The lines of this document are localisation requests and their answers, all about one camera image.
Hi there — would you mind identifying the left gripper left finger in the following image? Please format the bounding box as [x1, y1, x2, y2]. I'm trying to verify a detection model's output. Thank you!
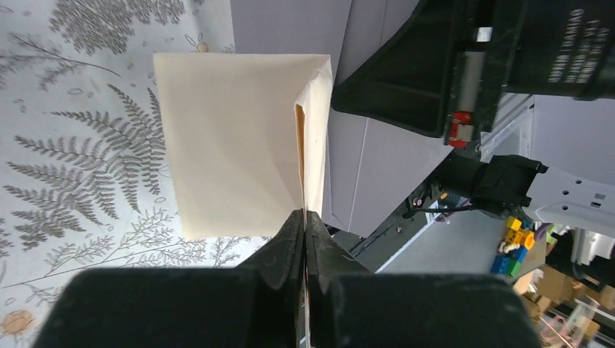
[35, 210, 305, 347]

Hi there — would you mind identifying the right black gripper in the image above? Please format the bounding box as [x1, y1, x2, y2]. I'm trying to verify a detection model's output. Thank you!
[331, 1, 614, 148]

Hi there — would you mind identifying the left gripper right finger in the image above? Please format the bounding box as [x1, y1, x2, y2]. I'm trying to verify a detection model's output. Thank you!
[305, 211, 540, 347]

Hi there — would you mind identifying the grey lavender envelope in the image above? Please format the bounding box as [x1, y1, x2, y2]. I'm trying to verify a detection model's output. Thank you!
[231, 0, 450, 236]

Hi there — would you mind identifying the beige lined letter paper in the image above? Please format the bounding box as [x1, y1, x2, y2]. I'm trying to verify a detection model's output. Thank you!
[153, 53, 333, 240]

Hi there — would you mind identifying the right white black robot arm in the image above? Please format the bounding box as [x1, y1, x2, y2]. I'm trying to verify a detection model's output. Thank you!
[331, 1, 614, 233]

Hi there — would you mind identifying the floral patterned table mat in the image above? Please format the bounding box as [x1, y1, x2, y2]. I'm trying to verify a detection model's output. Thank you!
[1, 0, 265, 347]

